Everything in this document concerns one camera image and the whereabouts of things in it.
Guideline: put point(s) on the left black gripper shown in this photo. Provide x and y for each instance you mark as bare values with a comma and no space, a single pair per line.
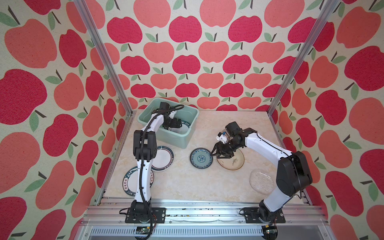
173,124

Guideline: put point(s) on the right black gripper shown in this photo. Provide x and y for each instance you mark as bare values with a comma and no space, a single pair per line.
219,150

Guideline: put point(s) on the white plate red-green lettered rim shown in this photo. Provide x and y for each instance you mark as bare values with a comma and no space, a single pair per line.
183,129

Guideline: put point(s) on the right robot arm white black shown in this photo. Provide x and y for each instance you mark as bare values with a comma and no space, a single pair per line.
293,172

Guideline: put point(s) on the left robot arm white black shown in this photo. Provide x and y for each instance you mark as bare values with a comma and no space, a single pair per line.
145,150

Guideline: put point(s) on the mint green plastic bin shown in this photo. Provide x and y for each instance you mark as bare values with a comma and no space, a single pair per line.
189,114

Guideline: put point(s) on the cream plate with plant drawing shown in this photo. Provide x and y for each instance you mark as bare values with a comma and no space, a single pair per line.
234,163

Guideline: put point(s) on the teal patterned small plate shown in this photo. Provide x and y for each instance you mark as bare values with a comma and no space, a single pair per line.
201,158

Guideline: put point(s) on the white plate dark green rim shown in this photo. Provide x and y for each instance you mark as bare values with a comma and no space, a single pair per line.
163,160

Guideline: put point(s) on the clear glass textured plate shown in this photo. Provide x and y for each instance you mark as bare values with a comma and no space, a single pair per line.
261,182

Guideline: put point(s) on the white plate lettered rim front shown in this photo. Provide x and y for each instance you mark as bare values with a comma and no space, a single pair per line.
130,181

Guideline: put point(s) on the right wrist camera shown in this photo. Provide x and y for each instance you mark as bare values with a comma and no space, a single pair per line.
222,137

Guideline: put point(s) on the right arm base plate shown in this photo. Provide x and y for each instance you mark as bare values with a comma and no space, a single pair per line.
263,216

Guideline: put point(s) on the aluminium front rail frame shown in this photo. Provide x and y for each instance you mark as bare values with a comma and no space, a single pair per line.
194,220

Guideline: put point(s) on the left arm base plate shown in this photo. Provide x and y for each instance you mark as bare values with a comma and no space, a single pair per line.
142,216

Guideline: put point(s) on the left aluminium corner post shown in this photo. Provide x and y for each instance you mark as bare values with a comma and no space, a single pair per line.
90,24

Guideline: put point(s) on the aluminium corner post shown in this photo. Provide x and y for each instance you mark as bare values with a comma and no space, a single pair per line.
90,24
319,24

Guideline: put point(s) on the right aluminium corner post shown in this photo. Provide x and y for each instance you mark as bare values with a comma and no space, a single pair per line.
319,24

